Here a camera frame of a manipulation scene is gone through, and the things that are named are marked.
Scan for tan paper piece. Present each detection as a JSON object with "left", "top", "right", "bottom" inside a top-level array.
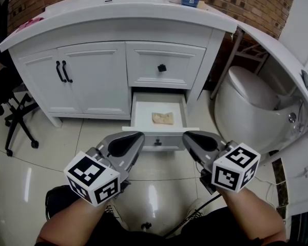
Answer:
[{"left": 151, "top": 111, "right": 175, "bottom": 126}]

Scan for person's left forearm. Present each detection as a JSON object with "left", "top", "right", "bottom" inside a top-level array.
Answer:
[{"left": 37, "top": 198, "right": 111, "bottom": 246}]

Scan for wide white cabinet door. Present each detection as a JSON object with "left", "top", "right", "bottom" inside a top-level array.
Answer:
[{"left": 56, "top": 42, "right": 131, "bottom": 115}]

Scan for white support pole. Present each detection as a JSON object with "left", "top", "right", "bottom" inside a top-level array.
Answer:
[{"left": 209, "top": 28, "right": 244, "bottom": 99}]

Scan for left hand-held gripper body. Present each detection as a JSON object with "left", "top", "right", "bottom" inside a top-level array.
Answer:
[{"left": 63, "top": 131, "right": 146, "bottom": 208}]

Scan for person's right forearm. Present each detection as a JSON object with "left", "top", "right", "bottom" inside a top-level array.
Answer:
[{"left": 219, "top": 188, "right": 287, "bottom": 246}]

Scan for black cabinet door handle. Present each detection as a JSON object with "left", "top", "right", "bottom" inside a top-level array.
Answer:
[
  {"left": 62, "top": 60, "right": 73, "bottom": 83},
  {"left": 55, "top": 60, "right": 67, "bottom": 83}
]

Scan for narrow white cabinet door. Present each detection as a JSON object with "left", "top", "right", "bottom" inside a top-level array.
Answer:
[{"left": 17, "top": 49, "right": 84, "bottom": 114}]

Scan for white vanity cabinet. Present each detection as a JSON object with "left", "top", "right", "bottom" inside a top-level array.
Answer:
[{"left": 9, "top": 27, "right": 226, "bottom": 128}]

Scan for closed white drawer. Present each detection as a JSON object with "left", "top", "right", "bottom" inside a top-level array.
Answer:
[{"left": 125, "top": 41, "right": 206, "bottom": 89}]

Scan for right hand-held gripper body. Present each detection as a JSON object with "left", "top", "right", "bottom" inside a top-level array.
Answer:
[{"left": 182, "top": 130, "right": 261, "bottom": 195}]

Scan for pink cloth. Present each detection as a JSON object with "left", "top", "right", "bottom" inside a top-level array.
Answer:
[{"left": 16, "top": 17, "right": 45, "bottom": 32}]

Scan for person's white left shoe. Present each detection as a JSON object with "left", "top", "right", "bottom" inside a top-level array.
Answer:
[{"left": 105, "top": 203, "right": 129, "bottom": 232}]

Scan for white drawer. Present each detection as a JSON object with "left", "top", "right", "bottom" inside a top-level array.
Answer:
[
  {"left": 122, "top": 91, "right": 200, "bottom": 151},
  {"left": 125, "top": 41, "right": 206, "bottom": 89}
]

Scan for black cable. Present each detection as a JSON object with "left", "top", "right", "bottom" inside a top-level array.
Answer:
[{"left": 164, "top": 193, "right": 221, "bottom": 239}]

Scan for white sink countertop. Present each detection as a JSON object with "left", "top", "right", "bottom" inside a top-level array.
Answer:
[{"left": 0, "top": 0, "right": 238, "bottom": 53}]

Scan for white floor cable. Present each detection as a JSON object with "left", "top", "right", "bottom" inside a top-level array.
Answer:
[{"left": 254, "top": 175, "right": 279, "bottom": 210}]

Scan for person's white shoe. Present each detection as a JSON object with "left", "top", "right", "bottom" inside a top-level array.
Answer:
[
  {"left": 105, "top": 203, "right": 129, "bottom": 232},
  {"left": 184, "top": 198, "right": 208, "bottom": 228}
]

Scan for white toilet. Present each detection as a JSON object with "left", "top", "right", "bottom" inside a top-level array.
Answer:
[{"left": 214, "top": 65, "right": 305, "bottom": 155}]

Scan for person's black shorts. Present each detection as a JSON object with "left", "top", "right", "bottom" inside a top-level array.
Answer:
[{"left": 92, "top": 206, "right": 288, "bottom": 246}]

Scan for person's white right shoe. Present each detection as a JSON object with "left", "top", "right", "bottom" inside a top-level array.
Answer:
[{"left": 184, "top": 198, "right": 208, "bottom": 228}]

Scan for white metal rack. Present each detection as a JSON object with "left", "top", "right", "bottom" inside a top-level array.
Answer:
[{"left": 232, "top": 34, "right": 270, "bottom": 74}]

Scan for black office chair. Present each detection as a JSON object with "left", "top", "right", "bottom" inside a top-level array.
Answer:
[{"left": 0, "top": 0, "right": 40, "bottom": 157}]

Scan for black stool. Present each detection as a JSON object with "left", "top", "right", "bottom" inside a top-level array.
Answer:
[{"left": 45, "top": 185, "right": 80, "bottom": 221}]

